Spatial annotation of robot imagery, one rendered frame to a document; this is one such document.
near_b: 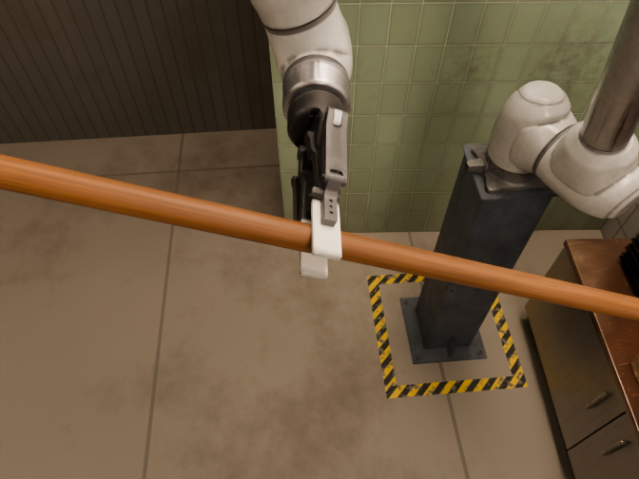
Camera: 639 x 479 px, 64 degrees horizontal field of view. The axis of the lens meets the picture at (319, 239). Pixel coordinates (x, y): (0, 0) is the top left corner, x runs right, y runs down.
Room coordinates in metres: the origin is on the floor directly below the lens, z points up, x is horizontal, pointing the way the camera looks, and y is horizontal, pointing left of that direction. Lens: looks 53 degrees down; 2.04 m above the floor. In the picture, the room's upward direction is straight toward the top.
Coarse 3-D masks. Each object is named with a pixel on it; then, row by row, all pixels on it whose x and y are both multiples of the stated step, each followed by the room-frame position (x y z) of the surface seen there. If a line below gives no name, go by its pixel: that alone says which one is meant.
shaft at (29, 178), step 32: (0, 160) 0.31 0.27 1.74; (32, 192) 0.30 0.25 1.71; (64, 192) 0.30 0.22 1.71; (96, 192) 0.30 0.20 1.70; (128, 192) 0.31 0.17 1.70; (160, 192) 0.32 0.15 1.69; (192, 224) 0.30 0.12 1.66; (224, 224) 0.30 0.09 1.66; (256, 224) 0.31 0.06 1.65; (288, 224) 0.32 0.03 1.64; (352, 256) 0.30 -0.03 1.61; (384, 256) 0.31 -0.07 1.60; (416, 256) 0.31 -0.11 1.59; (448, 256) 0.33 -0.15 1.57; (480, 288) 0.31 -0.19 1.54; (512, 288) 0.31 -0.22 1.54; (544, 288) 0.31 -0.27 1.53; (576, 288) 0.32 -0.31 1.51
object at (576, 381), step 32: (576, 256) 1.01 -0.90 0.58; (608, 256) 1.01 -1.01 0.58; (608, 288) 0.88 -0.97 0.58; (544, 320) 0.94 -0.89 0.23; (576, 320) 0.82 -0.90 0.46; (608, 320) 0.76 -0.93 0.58; (544, 352) 0.84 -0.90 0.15; (576, 352) 0.74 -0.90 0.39; (608, 352) 0.65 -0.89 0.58; (576, 384) 0.65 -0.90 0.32; (608, 384) 0.58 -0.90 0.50; (576, 416) 0.56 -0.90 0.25; (608, 416) 0.50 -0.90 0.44; (576, 448) 0.47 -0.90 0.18; (608, 448) 0.41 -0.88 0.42
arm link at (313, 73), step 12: (300, 60) 0.57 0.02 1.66; (312, 60) 0.57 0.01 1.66; (324, 60) 0.57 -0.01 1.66; (288, 72) 0.57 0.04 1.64; (300, 72) 0.55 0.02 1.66; (312, 72) 0.54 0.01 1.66; (324, 72) 0.54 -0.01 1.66; (336, 72) 0.55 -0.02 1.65; (288, 84) 0.54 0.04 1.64; (300, 84) 0.53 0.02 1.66; (312, 84) 0.52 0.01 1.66; (324, 84) 0.52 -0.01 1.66; (336, 84) 0.53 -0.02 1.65; (348, 84) 0.56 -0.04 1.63; (288, 96) 0.52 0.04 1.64; (336, 96) 0.52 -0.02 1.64; (348, 96) 0.53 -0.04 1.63; (348, 108) 0.53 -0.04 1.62
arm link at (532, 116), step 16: (512, 96) 1.04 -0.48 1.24; (528, 96) 1.00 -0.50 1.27; (544, 96) 1.00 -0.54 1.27; (560, 96) 1.00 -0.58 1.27; (512, 112) 1.00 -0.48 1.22; (528, 112) 0.97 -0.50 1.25; (544, 112) 0.96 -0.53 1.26; (560, 112) 0.96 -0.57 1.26; (496, 128) 1.02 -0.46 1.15; (512, 128) 0.98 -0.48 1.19; (528, 128) 0.95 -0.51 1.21; (544, 128) 0.94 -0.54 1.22; (560, 128) 0.93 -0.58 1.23; (496, 144) 1.00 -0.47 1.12; (512, 144) 0.96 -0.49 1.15; (528, 144) 0.93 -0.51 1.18; (544, 144) 0.91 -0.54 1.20; (496, 160) 0.99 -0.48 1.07; (512, 160) 0.95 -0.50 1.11; (528, 160) 0.91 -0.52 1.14
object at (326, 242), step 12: (312, 204) 0.34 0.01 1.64; (312, 216) 0.33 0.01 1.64; (312, 228) 0.31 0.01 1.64; (324, 228) 0.31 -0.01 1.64; (336, 228) 0.32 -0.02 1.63; (312, 240) 0.30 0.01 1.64; (324, 240) 0.30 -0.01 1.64; (336, 240) 0.30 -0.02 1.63; (312, 252) 0.29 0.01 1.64; (324, 252) 0.29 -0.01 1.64; (336, 252) 0.29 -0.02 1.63
